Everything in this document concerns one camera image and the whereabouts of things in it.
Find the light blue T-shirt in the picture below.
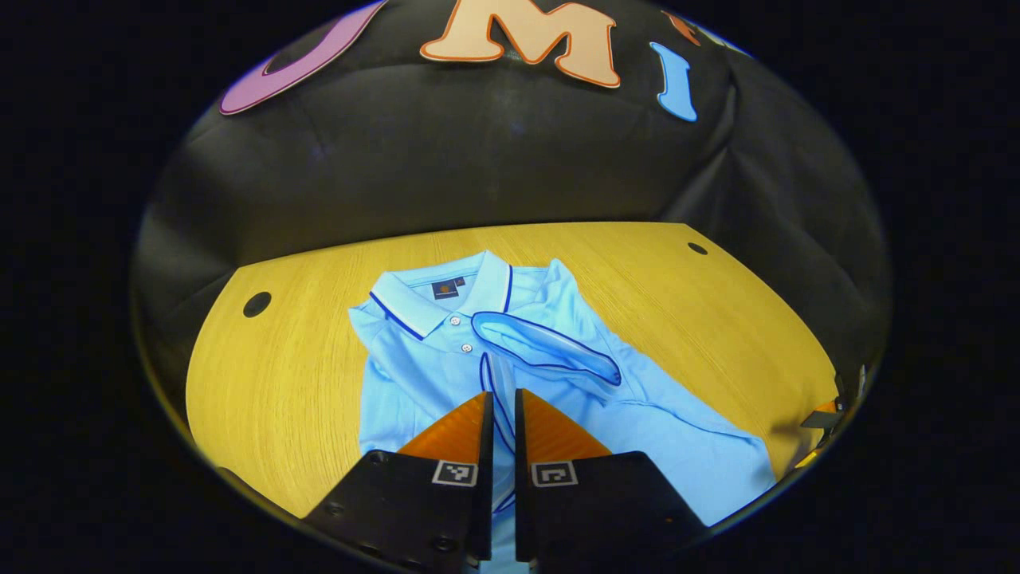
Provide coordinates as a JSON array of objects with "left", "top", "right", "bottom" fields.
[{"left": 348, "top": 250, "right": 778, "bottom": 574}]

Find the black backdrop cloth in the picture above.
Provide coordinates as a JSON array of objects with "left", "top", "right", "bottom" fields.
[{"left": 129, "top": 0, "right": 892, "bottom": 415}]

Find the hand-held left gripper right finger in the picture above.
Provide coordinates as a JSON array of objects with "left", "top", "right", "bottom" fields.
[{"left": 514, "top": 388, "right": 710, "bottom": 573}]

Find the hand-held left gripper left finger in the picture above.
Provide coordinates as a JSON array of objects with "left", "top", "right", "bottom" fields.
[{"left": 301, "top": 391, "right": 495, "bottom": 571}]

